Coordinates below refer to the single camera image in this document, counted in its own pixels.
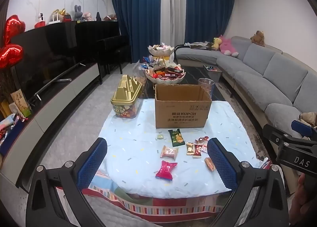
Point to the grey television cabinet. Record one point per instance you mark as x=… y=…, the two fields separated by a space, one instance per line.
x=62 y=95

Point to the gold lidded candy container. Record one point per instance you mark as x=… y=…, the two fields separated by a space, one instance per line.
x=126 y=90

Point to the white sheer curtain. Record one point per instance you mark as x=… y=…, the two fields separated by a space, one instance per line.
x=173 y=6

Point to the gold foil snack packet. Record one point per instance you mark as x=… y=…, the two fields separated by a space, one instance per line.
x=189 y=149

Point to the large shell-shaped bowl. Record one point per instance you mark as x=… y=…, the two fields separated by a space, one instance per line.
x=164 y=81

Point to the black metronome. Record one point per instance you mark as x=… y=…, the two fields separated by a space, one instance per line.
x=98 y=17

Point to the peach snack packet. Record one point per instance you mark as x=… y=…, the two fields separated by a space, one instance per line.
x=210 y=163
x=169 y=152

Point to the person's right hand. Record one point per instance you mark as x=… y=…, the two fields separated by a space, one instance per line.
x=307 y=197

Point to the red heart balloon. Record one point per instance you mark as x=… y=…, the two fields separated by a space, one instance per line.
x=13 y=27
x=11 y=54

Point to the green snack packet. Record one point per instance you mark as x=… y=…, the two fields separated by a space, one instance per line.
x=176 y=139

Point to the white router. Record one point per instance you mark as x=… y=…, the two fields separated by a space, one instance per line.
x=54 y=20

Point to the twisted foil candy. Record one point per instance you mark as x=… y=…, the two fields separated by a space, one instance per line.
x=200 y=140

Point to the brown ball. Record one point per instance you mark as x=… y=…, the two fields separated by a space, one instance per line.
x=109 y=17

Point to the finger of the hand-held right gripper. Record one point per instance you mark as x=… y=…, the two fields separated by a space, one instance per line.
x=275 y=134
x=303 y=127

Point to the heap of colourful packages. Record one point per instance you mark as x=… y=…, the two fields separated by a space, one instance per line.
x=10 y=130

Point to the clear container of nuts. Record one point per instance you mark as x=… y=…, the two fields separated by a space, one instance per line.
x=140 y=78

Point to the small red box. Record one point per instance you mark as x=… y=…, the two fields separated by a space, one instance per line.
x=67 y=17

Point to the glass jar of nuts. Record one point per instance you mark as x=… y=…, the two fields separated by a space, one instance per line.
x=206 y=88

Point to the gold ornament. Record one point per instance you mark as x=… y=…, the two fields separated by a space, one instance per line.
x=62 y=12

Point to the heap of crumpled bags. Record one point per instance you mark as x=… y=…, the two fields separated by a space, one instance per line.
x=198 y=44

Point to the yellow tissue box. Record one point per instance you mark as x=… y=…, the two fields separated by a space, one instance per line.
x=168 y=63

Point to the scattered loose snack packets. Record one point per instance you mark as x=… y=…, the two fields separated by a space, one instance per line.
x=148 y=60

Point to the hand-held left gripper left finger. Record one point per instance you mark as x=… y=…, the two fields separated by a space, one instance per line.
x=92 y=165

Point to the black coffee table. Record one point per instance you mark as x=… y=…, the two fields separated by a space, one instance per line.
x=193 y=75

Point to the tan gift boxes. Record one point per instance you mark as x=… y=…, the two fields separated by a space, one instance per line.
x=19 y=101

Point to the black television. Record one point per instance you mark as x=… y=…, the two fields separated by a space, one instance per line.
x=44 y=58

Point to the blue curtain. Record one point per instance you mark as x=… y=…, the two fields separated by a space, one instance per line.
x=210 y=6
x=136 y=13

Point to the colourful striped cloth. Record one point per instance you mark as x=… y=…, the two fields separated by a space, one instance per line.
x=173 y=207

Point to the grey rabbit plush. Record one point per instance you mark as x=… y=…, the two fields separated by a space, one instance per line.
x=78 y=13

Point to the black upright piano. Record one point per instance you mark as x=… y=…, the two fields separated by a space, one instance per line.
x=99 y=33

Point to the brown cardboard box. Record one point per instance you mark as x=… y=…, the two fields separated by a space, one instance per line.
x=183 y=115

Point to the beige bag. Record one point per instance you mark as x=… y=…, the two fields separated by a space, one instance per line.
x=308 y=118

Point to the white security camera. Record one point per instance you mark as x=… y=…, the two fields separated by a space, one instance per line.
x=41 y=18

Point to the brown plush toy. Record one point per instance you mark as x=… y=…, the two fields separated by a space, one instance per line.
x=257 y=37

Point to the magenta snack packet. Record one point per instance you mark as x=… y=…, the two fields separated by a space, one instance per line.
x=166 y=170

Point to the grey storage bin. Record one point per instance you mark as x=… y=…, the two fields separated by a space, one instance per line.
x=215 y=75

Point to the yellow plush toy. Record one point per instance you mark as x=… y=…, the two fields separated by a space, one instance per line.
x=216 y=42

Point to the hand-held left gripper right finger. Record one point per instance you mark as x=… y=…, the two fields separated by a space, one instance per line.
x=221 y=165

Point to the pink plush toy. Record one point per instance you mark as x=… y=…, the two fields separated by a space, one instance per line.
x=227 y=44

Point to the pile of assorted snacks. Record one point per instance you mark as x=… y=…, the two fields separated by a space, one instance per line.
x=164 y=72
x=161 y=47

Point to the grey sectional sofa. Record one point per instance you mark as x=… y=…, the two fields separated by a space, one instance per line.
x=272 y=75

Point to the red white snack packet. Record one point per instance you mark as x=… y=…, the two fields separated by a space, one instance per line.
x=197 y=152

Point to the pale green candy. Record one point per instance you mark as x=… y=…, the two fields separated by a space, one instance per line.
x=160 y=137

